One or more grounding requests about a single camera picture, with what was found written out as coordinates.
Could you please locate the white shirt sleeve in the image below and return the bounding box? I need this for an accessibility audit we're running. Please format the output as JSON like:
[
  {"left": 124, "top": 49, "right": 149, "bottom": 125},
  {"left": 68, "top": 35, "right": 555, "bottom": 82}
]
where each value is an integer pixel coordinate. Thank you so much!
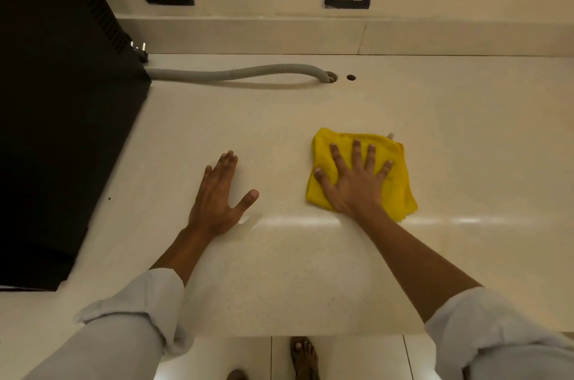
[
  {"left": 423, "top": 286, "right": 574, "bottom": 380},
  {"left": 22, "top": 268, "right": 194, "bottom": 380}
]

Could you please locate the grey corrugated hose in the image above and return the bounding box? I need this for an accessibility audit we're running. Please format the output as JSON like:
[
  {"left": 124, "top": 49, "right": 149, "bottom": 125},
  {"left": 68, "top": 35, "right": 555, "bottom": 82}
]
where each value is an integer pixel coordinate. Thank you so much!
[{"left": 146, "top": 63, "right": 335, "bottom": 84}]

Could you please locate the person's right forearm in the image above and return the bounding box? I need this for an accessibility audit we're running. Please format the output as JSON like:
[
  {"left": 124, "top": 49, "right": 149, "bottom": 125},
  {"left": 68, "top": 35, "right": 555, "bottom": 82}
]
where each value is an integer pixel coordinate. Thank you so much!
[{"left": 341, "top": 205, "right": 483, "bottom": 327}]

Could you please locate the black electrical plug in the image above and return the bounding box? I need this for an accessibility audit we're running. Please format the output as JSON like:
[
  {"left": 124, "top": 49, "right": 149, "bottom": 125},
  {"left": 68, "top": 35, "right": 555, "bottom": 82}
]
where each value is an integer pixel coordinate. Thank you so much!
[{"left": 129, "top": 40, "right": 149, "bottom": 63}]

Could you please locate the person's left forearm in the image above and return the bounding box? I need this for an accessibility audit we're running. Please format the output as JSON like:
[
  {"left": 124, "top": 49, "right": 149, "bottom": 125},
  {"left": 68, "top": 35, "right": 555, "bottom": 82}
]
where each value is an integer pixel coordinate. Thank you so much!
[{"left": 150, "top": 220, "right": 216, "bottom": 287}]

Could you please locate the person's left hand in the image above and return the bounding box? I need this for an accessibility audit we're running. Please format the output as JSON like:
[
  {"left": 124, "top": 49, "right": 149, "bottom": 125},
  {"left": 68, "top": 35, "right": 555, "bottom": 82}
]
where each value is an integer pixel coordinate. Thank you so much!
[{"left": 188, "top": 150, "right": 260, "bottom": 237}]

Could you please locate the yellow cleaning cloth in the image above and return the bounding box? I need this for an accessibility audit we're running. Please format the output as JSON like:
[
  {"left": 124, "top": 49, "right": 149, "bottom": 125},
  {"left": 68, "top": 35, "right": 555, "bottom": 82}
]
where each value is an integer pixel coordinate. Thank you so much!
[{"left": 306, "top": 127, "right": 419, "bottom": 223}]

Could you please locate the large black appliance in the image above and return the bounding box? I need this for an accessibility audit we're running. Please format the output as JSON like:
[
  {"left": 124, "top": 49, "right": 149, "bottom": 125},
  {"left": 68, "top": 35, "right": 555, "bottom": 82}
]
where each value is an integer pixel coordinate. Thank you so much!
[{"left": 0, "top": 0, "right": 152, "bottom": 292}]

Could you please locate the person's right hand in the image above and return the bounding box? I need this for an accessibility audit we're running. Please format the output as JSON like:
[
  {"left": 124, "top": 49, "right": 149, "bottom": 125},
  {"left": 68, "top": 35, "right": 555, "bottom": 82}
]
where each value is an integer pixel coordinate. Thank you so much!
[{"left": 313, "top": 139, "right": 395, "bottom": 219}]

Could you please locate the person's right foot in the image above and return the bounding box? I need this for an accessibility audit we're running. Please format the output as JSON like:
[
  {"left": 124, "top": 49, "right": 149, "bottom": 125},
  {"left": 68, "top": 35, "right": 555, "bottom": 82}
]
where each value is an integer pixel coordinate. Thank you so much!
[{"left": 290, "top": 336, "right": 321, "bottom": 380}]

